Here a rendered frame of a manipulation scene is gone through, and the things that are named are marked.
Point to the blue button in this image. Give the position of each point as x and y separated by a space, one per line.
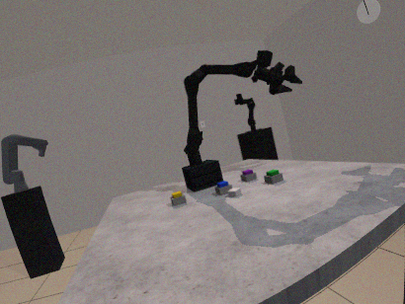
223 188

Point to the green button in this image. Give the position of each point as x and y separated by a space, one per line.
273 177

